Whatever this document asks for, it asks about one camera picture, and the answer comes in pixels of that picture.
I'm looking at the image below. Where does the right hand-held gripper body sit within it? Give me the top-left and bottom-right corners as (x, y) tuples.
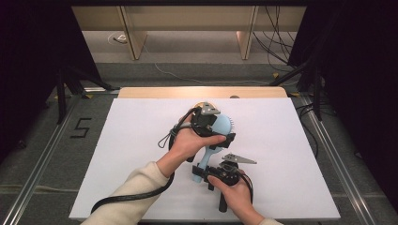
(206, 153), (257, 188)

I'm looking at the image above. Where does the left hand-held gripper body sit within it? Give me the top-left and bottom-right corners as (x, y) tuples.
(191, 101), (221, 138)

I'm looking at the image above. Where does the light blue hairbrush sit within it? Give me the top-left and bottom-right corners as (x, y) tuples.
(191, 112), (233, 184)

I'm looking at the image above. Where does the person's right hand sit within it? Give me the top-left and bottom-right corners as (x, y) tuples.
(207, 171), (264, 224)

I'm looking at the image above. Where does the person's left hand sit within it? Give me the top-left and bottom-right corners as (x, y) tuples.
(156, 115), (227, 178)

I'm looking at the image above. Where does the light wooden table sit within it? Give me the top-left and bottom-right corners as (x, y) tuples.
(117, 86), (288, 99)

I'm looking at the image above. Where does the white table board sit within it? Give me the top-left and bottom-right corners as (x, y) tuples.
(69, 97), (342, 221)

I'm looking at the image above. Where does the black metal stand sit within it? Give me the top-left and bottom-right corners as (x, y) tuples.
(268, 59), (324, 122)
(55, 64), (121, 126)

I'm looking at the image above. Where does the beige wooden desk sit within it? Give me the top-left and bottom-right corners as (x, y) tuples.
(70, 5), (307, 61)

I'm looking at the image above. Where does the round floor socket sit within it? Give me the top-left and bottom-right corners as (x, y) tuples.
(107, 32), (129, 45)

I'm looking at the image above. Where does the black curtain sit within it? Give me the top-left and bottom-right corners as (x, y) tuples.
(287, 0), (398, 214)
(0, 0), (102, 163)

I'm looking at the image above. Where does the right hand-held gripper cable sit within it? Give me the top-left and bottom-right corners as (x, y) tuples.
(237, 172), (255, 204)

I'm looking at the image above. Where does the hand-held gripper cable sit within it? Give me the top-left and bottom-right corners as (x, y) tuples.
(237, 172), (255, 204)
(90, 107), (201, 215)

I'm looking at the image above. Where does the white floor cable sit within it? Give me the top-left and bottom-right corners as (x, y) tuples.
(142, 43), (301, 87)

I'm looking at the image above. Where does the left hand-held gripper cable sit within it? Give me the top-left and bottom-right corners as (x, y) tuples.
(90, 107), (201, 215)

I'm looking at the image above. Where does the black floor cable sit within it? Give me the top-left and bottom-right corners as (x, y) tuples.
(295, 102), (321, 158)

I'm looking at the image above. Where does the aluminium floor rail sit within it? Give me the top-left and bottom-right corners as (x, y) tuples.
(299, 95), (380, 225)
(0, 93), (83, 225)

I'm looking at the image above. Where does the bundle of black cables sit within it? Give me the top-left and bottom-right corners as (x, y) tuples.
(253, 5), (301, 68)

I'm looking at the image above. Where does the beige floor cable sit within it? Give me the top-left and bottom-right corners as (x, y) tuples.
(0, 184), (80, 193)

